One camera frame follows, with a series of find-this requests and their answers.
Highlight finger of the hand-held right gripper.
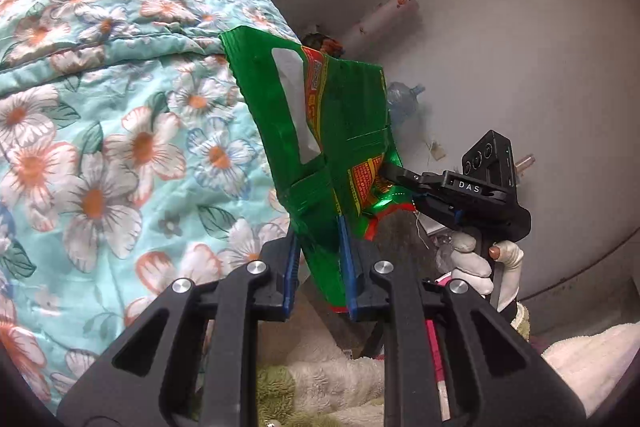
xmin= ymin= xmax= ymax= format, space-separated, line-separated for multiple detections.
xmin=412 ymin=192 xmax=461 ymax=228
xmin=378 ymin=162 xmax=446 ymax=196

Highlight floral light blue blanket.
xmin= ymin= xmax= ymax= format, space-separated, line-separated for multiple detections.
xmin=0 ymin=0 xmax=306 ymax=413

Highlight person's right hand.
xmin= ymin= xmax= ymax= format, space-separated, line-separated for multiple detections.
xmin=450 ymin=232 xmax=525 ymax=308

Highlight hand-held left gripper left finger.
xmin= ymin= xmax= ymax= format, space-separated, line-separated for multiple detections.
xmin=56 ymin=227 xmax=301 ymax=427

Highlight white green fluffy rug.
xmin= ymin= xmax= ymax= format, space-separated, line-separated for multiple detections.
xmin=255 ymin=302 xmax=638 ymax=427

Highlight blue water jug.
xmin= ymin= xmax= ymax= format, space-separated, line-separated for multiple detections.
xmin=385 ymin=82 xmax=426 ymax=132

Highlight rolled floral mat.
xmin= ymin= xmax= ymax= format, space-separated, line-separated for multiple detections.
xmin=350 ymin=0 xmax=418 ymax=52

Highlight pile of small clutter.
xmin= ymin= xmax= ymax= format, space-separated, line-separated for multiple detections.
xmin=302 ymin=33 xmax=346 ymax=60

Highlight large green snack packet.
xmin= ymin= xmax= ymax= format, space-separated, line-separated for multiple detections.
xmin=220 ymin=26 xmax=416 ymax=313

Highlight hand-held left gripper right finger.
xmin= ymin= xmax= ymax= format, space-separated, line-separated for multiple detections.
xmin=337 ymin=214 xmax=588 ymax=427

